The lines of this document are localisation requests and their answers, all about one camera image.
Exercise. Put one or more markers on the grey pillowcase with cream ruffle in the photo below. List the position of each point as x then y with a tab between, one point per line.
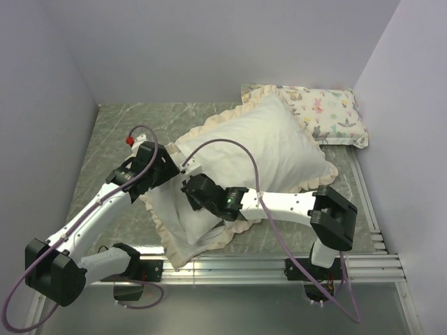
195	223

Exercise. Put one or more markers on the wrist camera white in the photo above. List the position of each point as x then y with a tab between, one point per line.
190	169
135	141

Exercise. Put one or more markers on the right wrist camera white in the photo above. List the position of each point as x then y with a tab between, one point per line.
190	169

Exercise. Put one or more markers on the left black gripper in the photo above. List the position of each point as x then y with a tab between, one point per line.
170	169

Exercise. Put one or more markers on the aluminium front rail frame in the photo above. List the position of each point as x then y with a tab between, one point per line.
243	294

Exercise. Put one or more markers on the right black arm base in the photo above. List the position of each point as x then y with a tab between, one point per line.
314	272

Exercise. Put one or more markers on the floral patterned pillow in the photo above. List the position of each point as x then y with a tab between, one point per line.
330	115

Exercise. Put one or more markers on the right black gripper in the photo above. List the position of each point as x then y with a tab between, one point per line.
195	205

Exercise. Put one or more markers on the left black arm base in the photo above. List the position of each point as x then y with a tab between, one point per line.
141	288

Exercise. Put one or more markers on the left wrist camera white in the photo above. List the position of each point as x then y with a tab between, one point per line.
135	141

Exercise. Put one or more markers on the white pillow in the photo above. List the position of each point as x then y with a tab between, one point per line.
258	146

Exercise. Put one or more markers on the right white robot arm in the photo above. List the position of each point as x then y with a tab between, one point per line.
327	212

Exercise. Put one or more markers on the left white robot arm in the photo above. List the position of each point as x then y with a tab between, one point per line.
60	268

